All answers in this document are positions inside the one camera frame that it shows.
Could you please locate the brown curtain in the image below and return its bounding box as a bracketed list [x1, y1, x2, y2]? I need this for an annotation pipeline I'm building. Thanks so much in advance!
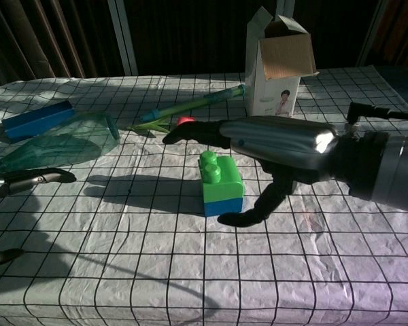
[372, 0, 408, 67]
[0, 0, 125, 92]

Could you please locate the artificial flower with pink bud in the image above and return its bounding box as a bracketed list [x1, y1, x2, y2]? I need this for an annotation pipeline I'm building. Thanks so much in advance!
[126, 115, 197, 135]

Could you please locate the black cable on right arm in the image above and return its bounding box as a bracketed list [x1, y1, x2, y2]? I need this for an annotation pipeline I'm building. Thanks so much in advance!
[345, 101, 408, 124]

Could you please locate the white window frame post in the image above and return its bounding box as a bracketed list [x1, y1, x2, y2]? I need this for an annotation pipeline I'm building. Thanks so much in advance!
[356, 0, 392, 67]
[107, 0, 139, 77]
[274, 0, 296, 20]

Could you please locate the green toy building block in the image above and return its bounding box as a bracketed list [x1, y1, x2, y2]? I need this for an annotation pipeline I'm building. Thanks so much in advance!
[197, 151, 244, 205]

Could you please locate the green tube with blue ends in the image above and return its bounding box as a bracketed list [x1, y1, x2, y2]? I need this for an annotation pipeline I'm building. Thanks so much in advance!
[138, 84, 248, 124]

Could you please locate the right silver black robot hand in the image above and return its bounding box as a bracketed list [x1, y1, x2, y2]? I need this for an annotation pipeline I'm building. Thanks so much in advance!
[162, 115, 341, 228]

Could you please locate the blue toy building block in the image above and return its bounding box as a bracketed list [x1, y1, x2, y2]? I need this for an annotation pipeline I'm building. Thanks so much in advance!
[203, 197, 244, 217]

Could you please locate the open white carton box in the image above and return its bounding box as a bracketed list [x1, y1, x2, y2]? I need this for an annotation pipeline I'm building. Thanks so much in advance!
[243, 6, 321, 120]

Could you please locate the white black grid tablecloth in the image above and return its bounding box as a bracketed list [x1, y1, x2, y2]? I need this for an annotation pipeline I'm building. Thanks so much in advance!
[0, 65, 408, 326]

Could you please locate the blue plastic tray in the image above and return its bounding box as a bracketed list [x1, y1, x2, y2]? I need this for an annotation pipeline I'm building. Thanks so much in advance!
[1, 100, 77, 143]

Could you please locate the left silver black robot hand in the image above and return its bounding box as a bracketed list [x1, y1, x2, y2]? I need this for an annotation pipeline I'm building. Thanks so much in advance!
[0, 168, 78, 270]

